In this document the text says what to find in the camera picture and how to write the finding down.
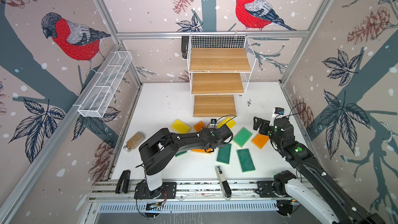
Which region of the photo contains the orange sponge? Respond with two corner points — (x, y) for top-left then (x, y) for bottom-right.
(251, 134), (269, 149)
(193, 121), (206, 132)
(191, 149), (214, 154)

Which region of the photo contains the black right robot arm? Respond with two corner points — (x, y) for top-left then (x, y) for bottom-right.
(254, 117), (384, 224)

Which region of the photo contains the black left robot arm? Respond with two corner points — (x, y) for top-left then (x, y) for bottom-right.
(138, 125), (233, 192)

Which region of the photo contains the dark green sponge middle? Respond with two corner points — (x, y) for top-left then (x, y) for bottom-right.
(217, 143), (232, 164)

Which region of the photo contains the dark green sponge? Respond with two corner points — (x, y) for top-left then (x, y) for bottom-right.
(237, 148), (256, 173)
(175, 151), (187, 157)
(217, 143), (232, 164)

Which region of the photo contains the yellow sponge right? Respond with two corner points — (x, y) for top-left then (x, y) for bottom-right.
(218, 117), (236, 129)

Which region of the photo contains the yellow sponge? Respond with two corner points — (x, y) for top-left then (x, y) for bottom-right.
(171, 119), (191, 134)
(218, 117), (236, 129)

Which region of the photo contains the light green sponge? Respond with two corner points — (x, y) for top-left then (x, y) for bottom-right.
(233, 127), (252, 148)

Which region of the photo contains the dark green sponge left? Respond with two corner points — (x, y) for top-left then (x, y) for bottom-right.
(175, 151), (187, 157)

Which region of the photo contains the yellow sponge left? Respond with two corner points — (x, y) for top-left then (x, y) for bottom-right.
(171, 119), (191, 134)

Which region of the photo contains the dark green sponge right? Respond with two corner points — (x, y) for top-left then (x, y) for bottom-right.
(237, 148), (256, 173)

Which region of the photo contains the white black handheld scanner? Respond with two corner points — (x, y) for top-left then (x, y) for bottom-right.
(215, 166), (232, 200)

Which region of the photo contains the glass spice jar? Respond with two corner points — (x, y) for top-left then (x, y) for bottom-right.
(123, 132), (145, 152)

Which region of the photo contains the black stapler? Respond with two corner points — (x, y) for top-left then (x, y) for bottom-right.
(115, 170), (131, 194)

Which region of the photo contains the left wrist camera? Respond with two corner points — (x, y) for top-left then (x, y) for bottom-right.
(208, 119), (218, 129)

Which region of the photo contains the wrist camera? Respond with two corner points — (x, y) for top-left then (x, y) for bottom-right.
(269, 107), (285, 126)
(208, 119), (218, 129)

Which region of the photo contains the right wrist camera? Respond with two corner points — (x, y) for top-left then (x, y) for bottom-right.
(269, 107), (285, 126)

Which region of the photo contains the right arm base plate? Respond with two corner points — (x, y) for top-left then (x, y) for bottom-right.
(255, 180), (277, 198)

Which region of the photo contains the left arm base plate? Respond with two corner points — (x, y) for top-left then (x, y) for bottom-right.
(134, 180), (177, 200)

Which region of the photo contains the white wire wooden shelf unit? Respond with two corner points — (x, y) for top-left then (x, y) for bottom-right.
(187, 35), (256, 118)

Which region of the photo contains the white wire wall basket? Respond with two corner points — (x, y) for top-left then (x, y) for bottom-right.
(78, 51), (132, 118)

